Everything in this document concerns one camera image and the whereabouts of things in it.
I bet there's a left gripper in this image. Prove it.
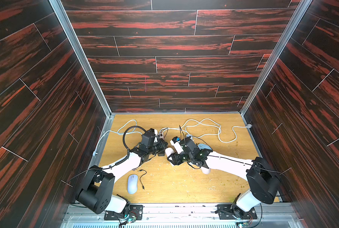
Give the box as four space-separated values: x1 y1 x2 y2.
147 139 168 156

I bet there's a black usb cable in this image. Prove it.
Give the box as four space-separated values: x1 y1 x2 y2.
138 169 148 191

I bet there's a white mouse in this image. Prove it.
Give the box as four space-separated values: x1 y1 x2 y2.
127 174 139 194

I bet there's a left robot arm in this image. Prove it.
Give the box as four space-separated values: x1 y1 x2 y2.
74 139 168 216

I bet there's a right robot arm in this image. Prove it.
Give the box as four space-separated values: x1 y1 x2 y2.
165 137 281 212

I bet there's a pink mouse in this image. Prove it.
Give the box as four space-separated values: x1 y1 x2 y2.
165 147 175 157
200 167 211 174

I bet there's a light blue mouse upper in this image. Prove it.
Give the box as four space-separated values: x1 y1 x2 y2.
198 143 213 151

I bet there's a pink mouse lower right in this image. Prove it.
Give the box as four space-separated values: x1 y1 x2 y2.
200 167 211 174

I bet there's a black power strip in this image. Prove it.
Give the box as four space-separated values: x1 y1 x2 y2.
158 128 168 140

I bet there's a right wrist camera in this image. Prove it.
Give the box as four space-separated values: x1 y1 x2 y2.
170 136 182 151

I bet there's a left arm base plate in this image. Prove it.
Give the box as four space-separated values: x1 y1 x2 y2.
104 204 143 223

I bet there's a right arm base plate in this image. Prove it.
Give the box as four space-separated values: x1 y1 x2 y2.
215 204 257 220

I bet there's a white power cable right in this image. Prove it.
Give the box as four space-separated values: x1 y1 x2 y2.
159 118 253 143

